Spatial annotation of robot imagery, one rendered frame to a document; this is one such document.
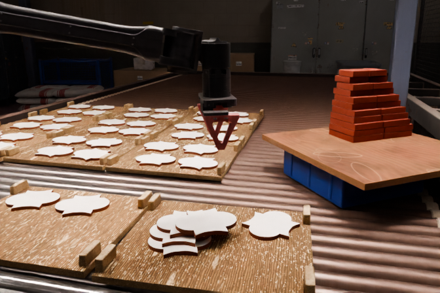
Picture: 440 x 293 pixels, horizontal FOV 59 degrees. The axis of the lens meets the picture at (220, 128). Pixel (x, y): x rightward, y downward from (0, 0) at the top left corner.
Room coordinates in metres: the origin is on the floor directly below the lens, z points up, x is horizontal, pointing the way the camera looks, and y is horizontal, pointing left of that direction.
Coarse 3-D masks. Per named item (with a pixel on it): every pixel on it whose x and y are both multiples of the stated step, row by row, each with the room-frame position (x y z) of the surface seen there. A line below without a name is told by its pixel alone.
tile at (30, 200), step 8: (32, 192) 1.01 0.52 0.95; (40, 192) 1.01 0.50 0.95; (48, 192) 1.01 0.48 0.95; (8, 200) 0.95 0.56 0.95; (16, 200) 0.95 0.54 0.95; (24, 200) 0.95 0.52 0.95; (32, 200) 0.95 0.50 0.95; (40, 200) 0.95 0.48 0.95; (48, 200) 0.95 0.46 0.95; (56, 200) 0.96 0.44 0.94; (16, 208) 0.91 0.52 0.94; (24, 208) 0.92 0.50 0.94; (32, 208) 0.92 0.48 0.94; (40, 208) 0.92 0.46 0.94
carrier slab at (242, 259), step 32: (128, 256) 0.70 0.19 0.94; (160, 256) 0.70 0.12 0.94; (192, 256) 0.70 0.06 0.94; (224, 256) 0.70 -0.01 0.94; (256, 256) 0.70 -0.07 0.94; (288, 256) 0.70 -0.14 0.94; (160, 288) 0.61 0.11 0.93; (192, 288) 0.60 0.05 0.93; (224, 288) 0.60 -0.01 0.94; (256, 288) 0.60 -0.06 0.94; (288, 288) 0.60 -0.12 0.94
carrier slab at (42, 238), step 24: (24, 192) 1.03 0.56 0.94; (72, 192) 1.03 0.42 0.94; (0, 216) 0.88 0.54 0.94; (24, 216) 0.88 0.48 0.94; (48, 216) 0.88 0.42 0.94; (72, 216) 0.88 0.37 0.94; (96, 216) 0.88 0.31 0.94; (120, 216) 0.88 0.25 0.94; (0, 240) 0.77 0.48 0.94; (24, 240) 0.77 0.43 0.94; (48, 240) 0.77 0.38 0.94; (72, 240) 0.77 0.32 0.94; (0, 264) 0.69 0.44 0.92; (24, 264) 0.68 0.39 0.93; (48, 264) 0.67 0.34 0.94; (72, 264) 0.67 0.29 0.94
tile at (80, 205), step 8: (64, 200) 0.95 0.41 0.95; (72, 200) 0.95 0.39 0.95; (80, 200) 0.95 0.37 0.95; (88, 200) 0.95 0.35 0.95; (96, 200) 0.95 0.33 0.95; (104, 200) 0.95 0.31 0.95; (56, 208) 0.91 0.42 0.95; (64, 208) 0.91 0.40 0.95; (72, 208) 0.91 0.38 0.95; (80, 208) 0.91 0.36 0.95; (88, 208) 0.91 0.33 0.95; (96, 208) 0.91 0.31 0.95; (104, 208) 0.92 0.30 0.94; (64, 216) 0.88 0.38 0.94
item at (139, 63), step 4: (136, 60) 7.41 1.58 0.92; (140, 60) 7.41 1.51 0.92; (144, 60) 7.42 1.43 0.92; (136, 64) 7.41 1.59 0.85; (140, 64) 7.41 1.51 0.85; (144, 64) 7.41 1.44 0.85; (148, 64) 7.41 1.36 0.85; (152, 64) 7.43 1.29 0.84; (136, 68) 7.41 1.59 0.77; (140, 68) 7.41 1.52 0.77; (144, 68) 7.41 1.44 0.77; (148, 68) 7.41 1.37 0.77; (152, 68) 7.41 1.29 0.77
